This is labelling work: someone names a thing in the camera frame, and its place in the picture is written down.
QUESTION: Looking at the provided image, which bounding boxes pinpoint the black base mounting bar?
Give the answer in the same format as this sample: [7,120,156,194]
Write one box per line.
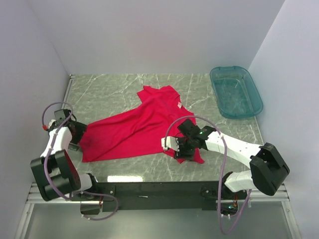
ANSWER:
[79,181,250,216]

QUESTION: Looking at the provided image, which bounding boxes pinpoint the aluminium frame rail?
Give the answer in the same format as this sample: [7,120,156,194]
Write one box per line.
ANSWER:
[26,183,290,204]

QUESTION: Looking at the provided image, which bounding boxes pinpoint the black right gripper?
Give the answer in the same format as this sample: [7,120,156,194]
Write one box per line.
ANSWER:
[173,136,196,160]

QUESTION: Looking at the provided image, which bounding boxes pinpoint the teal plastic basin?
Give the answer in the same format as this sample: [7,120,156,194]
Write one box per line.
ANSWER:
[209,66,263,119]

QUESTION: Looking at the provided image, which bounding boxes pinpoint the red t shirt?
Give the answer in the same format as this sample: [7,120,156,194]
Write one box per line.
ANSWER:
[79,86,194,163]

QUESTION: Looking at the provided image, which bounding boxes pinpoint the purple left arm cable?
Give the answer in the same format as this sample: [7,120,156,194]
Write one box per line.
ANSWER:
[41,102,119,222]

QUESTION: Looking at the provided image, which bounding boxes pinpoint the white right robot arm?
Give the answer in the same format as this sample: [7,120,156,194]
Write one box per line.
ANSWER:
[166,119,290,199]

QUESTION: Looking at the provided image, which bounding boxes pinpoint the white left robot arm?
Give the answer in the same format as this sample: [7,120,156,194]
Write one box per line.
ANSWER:
[30,109,100,201]

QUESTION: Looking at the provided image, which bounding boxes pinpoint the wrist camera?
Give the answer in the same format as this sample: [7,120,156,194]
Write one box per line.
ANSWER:
[42,119,63,133]
[161,136,179,151]

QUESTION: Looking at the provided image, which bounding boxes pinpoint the left aluminium side rail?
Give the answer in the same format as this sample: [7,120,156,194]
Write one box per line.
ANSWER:
[53,74,75,140]

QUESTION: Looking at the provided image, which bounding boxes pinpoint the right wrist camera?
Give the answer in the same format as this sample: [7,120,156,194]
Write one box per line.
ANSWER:
[161,136,179,151]

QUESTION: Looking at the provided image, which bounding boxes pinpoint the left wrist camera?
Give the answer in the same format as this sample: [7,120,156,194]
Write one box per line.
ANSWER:
[42,119,63,133]

